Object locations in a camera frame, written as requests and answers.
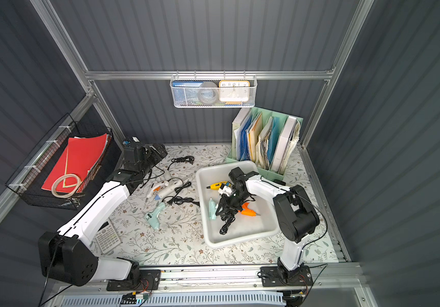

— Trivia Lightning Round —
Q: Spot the white wire hanging basket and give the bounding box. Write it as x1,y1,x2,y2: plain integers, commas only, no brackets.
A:
169,74,258,109

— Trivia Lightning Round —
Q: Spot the white glue gun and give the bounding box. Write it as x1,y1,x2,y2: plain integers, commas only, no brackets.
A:
146,179,183,200

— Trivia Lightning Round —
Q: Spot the beige coiled tube ring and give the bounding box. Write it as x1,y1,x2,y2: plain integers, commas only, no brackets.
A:
50,173,82,199

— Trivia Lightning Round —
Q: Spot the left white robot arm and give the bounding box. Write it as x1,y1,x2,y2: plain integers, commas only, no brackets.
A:
38,137,167,290

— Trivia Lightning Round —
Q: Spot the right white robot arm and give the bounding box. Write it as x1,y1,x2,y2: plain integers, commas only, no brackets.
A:
216,167,321,277

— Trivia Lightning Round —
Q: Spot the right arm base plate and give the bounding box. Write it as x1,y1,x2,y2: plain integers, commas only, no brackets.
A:
257,266,313,287

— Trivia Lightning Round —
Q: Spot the orange hot glue gun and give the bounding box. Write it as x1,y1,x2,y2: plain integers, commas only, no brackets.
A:
239,202,258,217

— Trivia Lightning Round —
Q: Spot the red paper folder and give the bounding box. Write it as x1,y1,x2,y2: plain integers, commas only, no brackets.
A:
42,134,110,196

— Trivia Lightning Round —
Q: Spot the yellow white alarm clock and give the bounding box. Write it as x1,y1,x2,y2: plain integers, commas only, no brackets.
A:
218,80,251,104

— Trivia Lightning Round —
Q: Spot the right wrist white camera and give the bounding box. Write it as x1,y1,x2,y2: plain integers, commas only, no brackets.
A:
218,183,234,196

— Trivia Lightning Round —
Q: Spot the green desktop file organizer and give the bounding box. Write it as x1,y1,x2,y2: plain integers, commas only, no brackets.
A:
226,107,303,180

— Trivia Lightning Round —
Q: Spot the black wire side basket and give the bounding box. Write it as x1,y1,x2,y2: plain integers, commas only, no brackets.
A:
6,116,113,211

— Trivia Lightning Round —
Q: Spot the blue box in basket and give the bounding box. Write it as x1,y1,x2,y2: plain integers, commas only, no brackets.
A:
171,81,203,107

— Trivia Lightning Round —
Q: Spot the black coiled power cord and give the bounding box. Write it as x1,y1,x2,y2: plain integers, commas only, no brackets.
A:
167,155,196,171

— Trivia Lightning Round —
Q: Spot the yellow hot glue gun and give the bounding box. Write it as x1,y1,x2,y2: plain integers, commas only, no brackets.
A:
207,181,229,191

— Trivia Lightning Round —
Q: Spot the white plastic storage box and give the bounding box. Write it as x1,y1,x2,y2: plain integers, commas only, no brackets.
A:
196,161,280,249

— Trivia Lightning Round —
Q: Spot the aluminium front rail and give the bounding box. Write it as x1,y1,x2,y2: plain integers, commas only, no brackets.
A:
50,262,363,294

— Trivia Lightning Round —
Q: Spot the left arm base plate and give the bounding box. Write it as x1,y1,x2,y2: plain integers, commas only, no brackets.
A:
106,269,161,292

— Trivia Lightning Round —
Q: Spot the mint green glue gun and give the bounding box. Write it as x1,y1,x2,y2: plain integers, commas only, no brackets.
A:
208,198,218,221

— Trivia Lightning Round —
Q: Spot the grey tape roll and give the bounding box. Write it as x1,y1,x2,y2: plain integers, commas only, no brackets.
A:
198,81,219,106

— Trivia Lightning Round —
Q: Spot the white desk calculator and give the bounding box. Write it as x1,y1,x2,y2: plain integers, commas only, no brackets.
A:
95,221,122,254

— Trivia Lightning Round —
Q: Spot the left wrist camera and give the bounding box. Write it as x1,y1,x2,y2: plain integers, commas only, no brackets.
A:
123,140,133,148

